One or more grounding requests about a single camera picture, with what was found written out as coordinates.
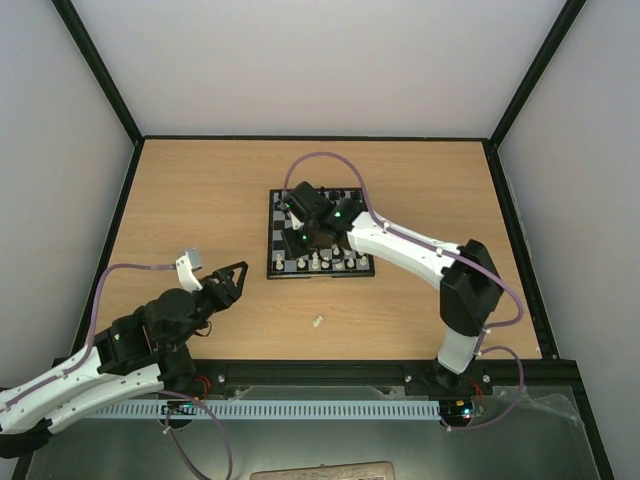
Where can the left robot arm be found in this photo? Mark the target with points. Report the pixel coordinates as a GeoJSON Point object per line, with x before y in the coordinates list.
{"type": "Point", "coordinates": [144, 352]}

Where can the left controller board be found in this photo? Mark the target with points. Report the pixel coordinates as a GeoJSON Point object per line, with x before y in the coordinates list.
{"type": "Point", "coordinates": [181, 407]}

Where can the black aluminium frame rail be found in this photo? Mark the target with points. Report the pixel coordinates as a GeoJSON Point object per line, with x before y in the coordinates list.
{"type": "Point", "coordinates": [417, 377]}

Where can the light blue cable duct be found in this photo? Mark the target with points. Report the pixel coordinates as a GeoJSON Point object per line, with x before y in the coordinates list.
{"type": "Point", "coordinates": [421, 410]}

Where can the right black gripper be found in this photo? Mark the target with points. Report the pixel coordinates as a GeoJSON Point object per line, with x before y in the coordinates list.
{"type": "Point", "coordinates": [296, 240]}

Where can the right green controller board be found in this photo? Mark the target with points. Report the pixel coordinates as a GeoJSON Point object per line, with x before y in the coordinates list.
{"type": "Point", "coordinates": [466, 408]}

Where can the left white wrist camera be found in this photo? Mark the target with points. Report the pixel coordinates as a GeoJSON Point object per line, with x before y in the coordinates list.
{"type": "Point", "coordinates": [187, 264]}

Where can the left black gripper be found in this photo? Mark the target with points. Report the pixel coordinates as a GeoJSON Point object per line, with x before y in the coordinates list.
{"type": "Point", "coordinates": [230, 292]}

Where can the black chess pieces row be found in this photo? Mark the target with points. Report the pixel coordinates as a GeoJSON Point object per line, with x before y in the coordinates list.
{"type": "Point", "coordinates": [345, 194]}

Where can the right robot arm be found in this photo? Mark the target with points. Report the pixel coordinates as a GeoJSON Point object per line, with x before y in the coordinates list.
{"type": "Point", "coordinates": [464, 275]}

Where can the black and silver chessboard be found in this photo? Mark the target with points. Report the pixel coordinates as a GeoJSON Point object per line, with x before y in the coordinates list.
{"type": "Point", "coordinates": [278, 222]}

